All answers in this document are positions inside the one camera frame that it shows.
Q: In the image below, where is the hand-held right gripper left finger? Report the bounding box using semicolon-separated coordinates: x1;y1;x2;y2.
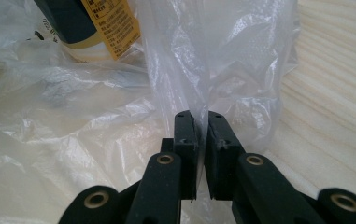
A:
161;109;201;202

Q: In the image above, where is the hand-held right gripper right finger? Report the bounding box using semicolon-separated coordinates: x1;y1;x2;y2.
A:
204;110;247;201

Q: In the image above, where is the yellow label drink bottle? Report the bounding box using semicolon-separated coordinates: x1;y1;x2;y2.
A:
33;0;142;63

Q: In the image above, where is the clear plastic bag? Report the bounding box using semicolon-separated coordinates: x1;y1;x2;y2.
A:
0;0;302;224

